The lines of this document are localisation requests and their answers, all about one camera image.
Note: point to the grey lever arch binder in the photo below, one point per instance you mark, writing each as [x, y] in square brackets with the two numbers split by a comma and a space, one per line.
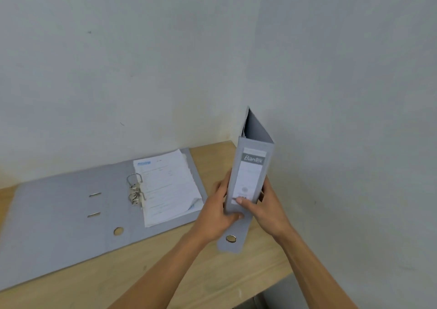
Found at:
[65, 223]
[251, 168]

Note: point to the person's left forearm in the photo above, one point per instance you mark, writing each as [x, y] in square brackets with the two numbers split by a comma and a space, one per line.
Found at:
[160, 271]

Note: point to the person's right forearm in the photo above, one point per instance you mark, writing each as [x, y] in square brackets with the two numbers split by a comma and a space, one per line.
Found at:
[314, 271]

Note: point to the stack of white printed papers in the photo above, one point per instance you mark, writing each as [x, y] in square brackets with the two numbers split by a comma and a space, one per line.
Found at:
[167, 189]

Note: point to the open grey lever arch binder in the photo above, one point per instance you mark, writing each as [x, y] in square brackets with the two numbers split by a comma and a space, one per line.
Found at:
[65, 223]

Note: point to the person's right hand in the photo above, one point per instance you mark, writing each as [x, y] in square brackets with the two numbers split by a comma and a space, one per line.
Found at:
[268, 216]

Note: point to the person's right thumb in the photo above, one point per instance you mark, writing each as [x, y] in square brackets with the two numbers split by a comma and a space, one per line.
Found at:
[246, 203]

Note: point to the person's left thumb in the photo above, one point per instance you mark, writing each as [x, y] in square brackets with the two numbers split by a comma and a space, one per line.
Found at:
[234, 217]

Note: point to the person's left hand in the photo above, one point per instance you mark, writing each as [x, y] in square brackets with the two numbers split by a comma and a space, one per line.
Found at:
[210, 218]

